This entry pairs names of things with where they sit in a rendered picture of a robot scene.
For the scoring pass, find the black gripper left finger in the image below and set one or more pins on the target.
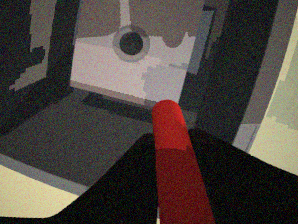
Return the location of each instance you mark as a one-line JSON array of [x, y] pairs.
[[126, 194]]

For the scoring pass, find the dark grey open box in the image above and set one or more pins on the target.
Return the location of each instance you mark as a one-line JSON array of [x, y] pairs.
[[69, 138]]

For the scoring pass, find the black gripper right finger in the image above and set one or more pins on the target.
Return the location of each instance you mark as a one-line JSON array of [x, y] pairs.
[[242, 189]]

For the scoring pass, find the red peg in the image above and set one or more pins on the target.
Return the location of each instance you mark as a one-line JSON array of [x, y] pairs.
[[182, 197]]

